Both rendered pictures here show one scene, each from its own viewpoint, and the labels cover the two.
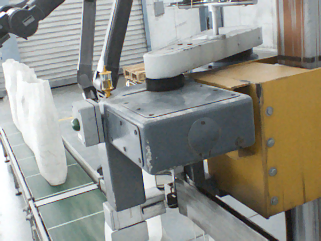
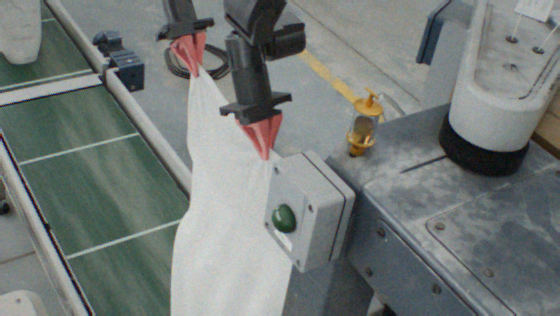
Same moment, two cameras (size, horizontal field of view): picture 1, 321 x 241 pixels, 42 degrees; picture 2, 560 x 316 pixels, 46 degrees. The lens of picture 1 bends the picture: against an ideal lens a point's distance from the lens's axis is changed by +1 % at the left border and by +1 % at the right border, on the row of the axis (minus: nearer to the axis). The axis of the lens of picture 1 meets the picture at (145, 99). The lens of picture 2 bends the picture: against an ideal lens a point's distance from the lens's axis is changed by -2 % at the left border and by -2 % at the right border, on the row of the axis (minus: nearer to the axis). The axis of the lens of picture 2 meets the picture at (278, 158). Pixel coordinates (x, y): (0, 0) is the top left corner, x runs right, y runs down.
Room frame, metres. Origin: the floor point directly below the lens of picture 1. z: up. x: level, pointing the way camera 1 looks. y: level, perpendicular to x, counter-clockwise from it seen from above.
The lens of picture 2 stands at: (0.44, 0.31, 1.73)
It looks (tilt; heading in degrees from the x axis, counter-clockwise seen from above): 38 degrees down; 343
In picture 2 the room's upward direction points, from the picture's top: 10 degrees clockwise
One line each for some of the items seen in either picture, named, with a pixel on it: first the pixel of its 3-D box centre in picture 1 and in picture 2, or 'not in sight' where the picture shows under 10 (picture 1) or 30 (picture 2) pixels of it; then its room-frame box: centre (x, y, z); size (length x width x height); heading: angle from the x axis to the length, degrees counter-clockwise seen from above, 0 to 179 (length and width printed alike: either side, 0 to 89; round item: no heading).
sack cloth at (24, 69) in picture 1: (30, 107); not in sight; (3.55, 1.01, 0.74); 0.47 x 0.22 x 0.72; 23
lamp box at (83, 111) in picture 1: (87, 121); (306, 211); (0.91, 0.14, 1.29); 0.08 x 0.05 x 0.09; 22
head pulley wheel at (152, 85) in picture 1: (164, 81); (483, 139); (0.94, -0.05, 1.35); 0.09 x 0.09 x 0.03
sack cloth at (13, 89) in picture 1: (18, 95); not in sight; (4.18, 1.28, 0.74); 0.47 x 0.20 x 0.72; 25
